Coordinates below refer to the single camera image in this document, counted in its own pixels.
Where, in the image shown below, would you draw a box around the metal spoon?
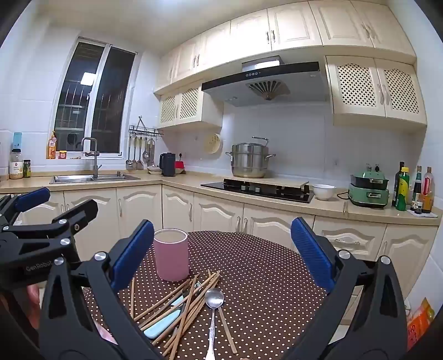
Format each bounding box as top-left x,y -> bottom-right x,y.
205,288 -> 225,360

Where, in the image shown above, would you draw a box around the brown polka dot tablecloth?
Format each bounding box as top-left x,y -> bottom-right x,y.
134,231 -> 326,359

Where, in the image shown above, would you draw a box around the steel faucet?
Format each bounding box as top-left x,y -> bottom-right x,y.
80,136 -> 104,179

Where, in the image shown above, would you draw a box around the pink utensil holder cup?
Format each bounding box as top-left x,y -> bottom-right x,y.
153,229 -> 189,282

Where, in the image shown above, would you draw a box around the person's left hand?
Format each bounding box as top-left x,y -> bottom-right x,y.
21,284 -> 41,330

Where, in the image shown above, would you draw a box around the green electric cooker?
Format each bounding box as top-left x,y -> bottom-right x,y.
348,163 -> 389,209

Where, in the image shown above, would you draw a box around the green yellow bottle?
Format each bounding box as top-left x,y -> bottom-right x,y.
396,166 -> 410,211

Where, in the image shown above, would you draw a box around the hanging utensil rack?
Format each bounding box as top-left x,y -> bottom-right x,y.
125,115 -> 164,170

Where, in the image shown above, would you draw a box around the round cream wall plate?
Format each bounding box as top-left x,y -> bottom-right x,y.
204,133 -> 222,155

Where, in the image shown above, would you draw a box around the upper cream cabinets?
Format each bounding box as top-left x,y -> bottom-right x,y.
154,1 -> 427,132

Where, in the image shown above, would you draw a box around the steel steamer pot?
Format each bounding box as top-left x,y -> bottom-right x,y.
225,137 -> 276,179

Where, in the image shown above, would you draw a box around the glass jar white label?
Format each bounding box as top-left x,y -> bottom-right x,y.
9,148 -> 23,179

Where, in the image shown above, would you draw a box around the dark oil bottle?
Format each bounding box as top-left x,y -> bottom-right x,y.
392,161 -> 405,207

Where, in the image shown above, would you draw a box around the window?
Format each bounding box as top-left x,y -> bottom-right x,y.
52,37 -> 136,156

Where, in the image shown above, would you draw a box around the steel sink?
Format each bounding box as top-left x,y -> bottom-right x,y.
50,172 -> 139,184

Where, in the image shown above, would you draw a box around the lower cream cabinets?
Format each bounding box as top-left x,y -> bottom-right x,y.
0,183 -> 441,299

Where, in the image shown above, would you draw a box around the black gas stove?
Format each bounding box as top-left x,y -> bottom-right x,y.
201,178 -> 314,203

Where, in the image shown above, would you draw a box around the orange detergent bottle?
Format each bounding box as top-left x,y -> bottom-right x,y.
46,130 -> 57,160

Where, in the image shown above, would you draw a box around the red sauce bottle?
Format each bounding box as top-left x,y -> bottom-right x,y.
421,166 -> 435,214

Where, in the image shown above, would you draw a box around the cream cabinets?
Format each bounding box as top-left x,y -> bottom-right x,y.
0,183 -> 441,299
154,1 -> 427,132

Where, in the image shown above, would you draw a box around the black electric kettle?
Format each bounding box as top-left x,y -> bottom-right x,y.
159,152 -> 176,177

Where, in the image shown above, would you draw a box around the white bowl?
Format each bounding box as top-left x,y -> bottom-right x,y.
311,184 -> 336,201

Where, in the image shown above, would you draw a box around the range hood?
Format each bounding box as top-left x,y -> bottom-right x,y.
201,61 -> 328,107

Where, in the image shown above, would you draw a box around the wooden chopstick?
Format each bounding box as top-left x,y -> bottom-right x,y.
162,299 -> 205,356
130,277 -> 135,319
134,280 -> 190,321
139,271 -> 220,331
218,307 -> 238,355
169,273 -> 199,360
153,271 -> 221,353

